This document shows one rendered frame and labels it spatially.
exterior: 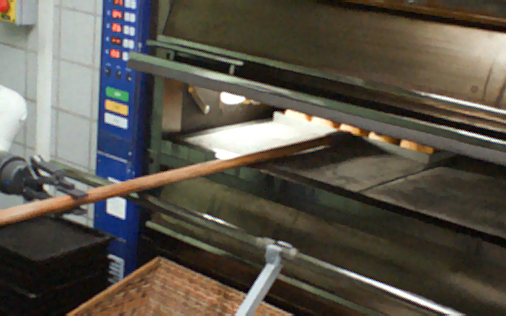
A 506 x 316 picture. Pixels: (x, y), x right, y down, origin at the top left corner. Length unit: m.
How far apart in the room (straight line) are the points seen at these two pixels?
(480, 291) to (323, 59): 0.63
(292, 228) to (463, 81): 0.61
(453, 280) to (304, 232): 0.41
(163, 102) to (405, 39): 0.77
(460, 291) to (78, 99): 1.29
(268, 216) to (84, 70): 0.75
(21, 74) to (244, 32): 0.93
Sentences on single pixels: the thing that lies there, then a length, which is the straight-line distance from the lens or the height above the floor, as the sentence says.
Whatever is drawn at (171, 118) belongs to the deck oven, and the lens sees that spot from 2.59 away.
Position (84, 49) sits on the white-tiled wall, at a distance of 2.77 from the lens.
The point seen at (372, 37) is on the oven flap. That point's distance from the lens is 2.13.
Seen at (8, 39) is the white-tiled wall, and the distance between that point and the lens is 3.05.
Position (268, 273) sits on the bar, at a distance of 1.87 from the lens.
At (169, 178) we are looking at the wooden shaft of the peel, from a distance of 2.17.
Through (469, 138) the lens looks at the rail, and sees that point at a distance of 1.86.
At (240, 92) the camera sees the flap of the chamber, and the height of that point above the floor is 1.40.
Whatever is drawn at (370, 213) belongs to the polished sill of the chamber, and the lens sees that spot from 2.18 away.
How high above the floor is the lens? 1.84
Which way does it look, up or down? 16 degrees down
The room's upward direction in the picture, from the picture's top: 5 degrees clockwise
